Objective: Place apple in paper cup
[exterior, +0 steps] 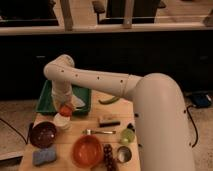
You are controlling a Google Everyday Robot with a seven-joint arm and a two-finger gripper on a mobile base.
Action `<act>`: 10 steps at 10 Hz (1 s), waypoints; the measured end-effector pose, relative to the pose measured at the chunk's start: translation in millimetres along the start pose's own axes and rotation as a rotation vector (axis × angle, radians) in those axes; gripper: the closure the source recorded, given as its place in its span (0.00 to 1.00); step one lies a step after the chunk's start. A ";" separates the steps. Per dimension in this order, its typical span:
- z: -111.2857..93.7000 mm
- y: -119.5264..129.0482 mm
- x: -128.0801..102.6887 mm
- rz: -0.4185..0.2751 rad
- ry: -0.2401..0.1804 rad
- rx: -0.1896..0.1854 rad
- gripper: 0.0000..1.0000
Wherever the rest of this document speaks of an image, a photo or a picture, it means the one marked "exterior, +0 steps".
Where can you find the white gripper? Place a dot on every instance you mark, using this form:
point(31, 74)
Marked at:
point(62, 95)

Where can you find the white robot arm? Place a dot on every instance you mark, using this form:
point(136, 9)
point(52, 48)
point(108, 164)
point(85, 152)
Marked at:
point(162, 127)

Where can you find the white paper cup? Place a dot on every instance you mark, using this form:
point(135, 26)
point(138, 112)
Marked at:
point(61, 122)

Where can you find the small metal cup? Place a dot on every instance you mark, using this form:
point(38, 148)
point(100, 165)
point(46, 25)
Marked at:
point(124, 154)

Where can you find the green plastic tray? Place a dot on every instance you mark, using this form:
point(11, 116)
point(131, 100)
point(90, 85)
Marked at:
point(45, 103)

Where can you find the dark purple bowl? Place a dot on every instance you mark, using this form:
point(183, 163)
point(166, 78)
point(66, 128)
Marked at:
point(43, 135)

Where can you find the silver fork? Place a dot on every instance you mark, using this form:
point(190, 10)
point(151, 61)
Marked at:
point(90, 132)

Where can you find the wooden block brush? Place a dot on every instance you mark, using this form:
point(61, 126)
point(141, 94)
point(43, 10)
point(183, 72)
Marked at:
point(105, 121)

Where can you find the orange plastic bowl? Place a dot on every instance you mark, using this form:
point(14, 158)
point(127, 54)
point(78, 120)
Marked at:
point(87, 152)

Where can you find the blue sponge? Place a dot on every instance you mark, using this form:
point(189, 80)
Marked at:
point(44, 156)

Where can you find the bunch of dark grapes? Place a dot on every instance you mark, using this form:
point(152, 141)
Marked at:
point(108, 158)

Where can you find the blue floor box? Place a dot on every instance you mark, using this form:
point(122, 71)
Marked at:
point(201, 100)

